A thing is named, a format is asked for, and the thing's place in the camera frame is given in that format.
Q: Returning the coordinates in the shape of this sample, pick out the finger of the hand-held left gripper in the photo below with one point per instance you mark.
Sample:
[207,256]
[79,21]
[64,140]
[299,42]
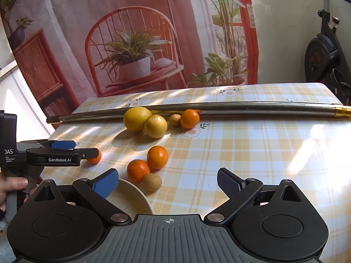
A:
[87,153]
[64,144]

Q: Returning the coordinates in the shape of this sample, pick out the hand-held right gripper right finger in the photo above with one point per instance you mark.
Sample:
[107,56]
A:
[227,182]

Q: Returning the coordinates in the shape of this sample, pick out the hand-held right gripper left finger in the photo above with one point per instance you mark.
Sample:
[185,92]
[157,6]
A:
[107,182]

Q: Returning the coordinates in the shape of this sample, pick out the small orange mandarin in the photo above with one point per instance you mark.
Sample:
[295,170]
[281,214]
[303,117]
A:
[157,157]
[189,118]
[138,170]
[95,159]

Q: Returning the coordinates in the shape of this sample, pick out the cream bowl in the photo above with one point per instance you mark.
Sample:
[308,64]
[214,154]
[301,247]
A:
[131,197]

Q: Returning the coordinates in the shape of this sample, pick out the brown kiwi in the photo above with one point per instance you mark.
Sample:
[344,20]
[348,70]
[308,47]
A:
[152,182]

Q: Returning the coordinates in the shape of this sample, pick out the large yellow lemon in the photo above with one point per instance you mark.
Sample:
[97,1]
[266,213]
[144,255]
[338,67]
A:
[137,119]

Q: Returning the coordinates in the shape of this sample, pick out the small yellow lemon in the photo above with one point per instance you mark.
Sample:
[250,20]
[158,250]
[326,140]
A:
[155,126]

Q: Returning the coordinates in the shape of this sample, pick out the person's left hand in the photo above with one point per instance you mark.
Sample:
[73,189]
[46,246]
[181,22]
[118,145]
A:
[13,183]

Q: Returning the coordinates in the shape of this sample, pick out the white cabinet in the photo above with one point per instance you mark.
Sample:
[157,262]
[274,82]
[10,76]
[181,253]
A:
[22,101]

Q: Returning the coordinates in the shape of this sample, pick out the long metal pole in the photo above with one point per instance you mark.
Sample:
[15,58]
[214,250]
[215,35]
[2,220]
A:
[246,105]

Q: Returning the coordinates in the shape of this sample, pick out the small tan kiwi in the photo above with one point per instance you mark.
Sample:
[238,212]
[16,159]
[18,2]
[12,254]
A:
[174,120]

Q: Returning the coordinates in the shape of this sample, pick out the printed backdrop cloth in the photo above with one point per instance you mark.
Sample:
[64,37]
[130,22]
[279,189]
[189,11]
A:
[82,5]

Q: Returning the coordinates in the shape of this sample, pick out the black exercise bike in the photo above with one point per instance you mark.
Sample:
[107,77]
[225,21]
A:
[318,54]

